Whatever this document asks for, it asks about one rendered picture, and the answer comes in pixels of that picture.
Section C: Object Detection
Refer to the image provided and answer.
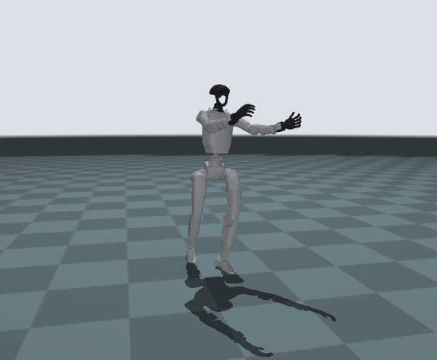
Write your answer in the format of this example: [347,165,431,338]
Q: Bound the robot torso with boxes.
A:
[202,108,234,181]

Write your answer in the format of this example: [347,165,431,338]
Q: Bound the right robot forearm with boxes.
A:
[206,116,235,131]

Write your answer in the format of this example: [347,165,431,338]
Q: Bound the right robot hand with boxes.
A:
[228,104,255,125]

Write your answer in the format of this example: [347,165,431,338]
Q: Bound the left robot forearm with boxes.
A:
[259,123,282,136]

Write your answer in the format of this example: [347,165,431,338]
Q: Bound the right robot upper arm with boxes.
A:
[196,110,217,134]

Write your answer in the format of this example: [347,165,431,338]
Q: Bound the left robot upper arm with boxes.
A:
[234,118,260,135]

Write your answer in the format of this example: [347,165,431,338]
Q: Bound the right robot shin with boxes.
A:
[188,214,200,250]

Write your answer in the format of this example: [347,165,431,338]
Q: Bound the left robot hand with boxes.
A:
[276,112,301,132]

